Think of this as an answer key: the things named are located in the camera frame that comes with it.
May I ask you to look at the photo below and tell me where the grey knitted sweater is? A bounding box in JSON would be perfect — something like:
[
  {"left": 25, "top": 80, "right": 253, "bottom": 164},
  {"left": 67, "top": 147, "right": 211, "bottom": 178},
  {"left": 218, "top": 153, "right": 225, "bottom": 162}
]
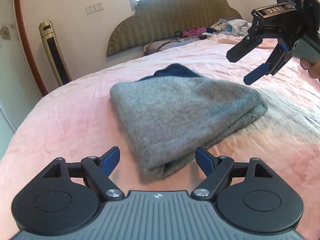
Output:
[{"left": 110, "top": 63, "right": 268, "bottom": 180}]

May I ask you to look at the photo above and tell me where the magenta garment on bed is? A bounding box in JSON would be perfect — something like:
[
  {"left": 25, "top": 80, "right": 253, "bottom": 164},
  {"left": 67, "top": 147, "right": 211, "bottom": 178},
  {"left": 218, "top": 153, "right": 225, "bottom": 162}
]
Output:
[{"left": 183, "top": 27, "right": 207, "bottom": 37}]

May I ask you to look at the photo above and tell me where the person's right hand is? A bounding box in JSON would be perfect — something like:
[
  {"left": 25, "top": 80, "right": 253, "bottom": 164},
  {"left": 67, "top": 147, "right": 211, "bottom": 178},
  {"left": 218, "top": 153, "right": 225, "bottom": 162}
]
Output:
[{"left": 300, "top": 59, "right": 320, "bottom": 80}]

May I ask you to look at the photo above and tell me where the pile of light clothes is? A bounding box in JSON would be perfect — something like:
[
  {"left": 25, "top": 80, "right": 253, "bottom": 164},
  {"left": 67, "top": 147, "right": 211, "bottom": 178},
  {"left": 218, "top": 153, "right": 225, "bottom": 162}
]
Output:
[{"left": 202, "top": 18, "right": 252, "bottom": 36}]

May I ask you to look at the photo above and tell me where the gold tower air conditioner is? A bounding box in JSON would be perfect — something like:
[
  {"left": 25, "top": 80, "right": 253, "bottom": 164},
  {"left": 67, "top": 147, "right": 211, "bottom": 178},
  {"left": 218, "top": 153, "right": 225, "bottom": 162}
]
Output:
[{"left": 39, "top": 20, "right": 72, "bottom": 86}]

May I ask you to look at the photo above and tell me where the glass wardrobe sliding door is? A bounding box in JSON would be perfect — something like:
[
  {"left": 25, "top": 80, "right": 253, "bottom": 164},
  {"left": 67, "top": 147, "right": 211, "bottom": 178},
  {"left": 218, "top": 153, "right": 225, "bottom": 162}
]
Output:
[{"left": 0, "top": 0, "right": 41, "bottom": 157}]

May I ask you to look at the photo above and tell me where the brown wooden door frame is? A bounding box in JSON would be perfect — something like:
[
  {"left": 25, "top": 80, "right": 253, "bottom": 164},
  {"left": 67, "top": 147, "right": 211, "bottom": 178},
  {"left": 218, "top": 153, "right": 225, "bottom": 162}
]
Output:
[{"left": 12, "top": 0, "right": 49, "bottom": 97}]

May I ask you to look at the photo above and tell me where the white double wall socket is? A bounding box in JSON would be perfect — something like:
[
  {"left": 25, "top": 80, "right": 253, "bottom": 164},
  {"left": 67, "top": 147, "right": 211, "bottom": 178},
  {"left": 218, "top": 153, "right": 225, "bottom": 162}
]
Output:
[{"left": 86, "top": 2, "right": 104, "bottom": 15}]

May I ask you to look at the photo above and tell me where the olive padded headboard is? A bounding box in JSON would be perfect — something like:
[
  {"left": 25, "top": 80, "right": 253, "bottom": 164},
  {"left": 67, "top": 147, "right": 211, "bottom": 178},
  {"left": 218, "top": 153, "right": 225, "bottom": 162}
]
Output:
[{"left": 106, "top": 0, "right": 242, "bottom": 56}]

